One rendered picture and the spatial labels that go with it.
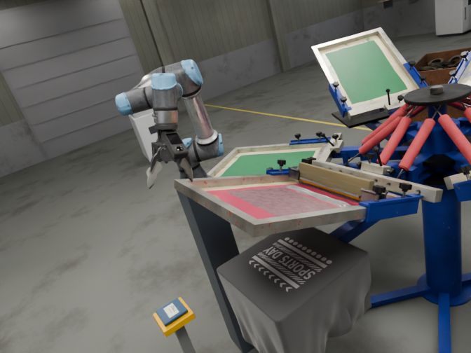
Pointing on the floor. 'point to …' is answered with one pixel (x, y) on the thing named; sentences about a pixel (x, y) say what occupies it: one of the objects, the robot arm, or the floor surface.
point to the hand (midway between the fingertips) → (172, 186)
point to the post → (179, 328)
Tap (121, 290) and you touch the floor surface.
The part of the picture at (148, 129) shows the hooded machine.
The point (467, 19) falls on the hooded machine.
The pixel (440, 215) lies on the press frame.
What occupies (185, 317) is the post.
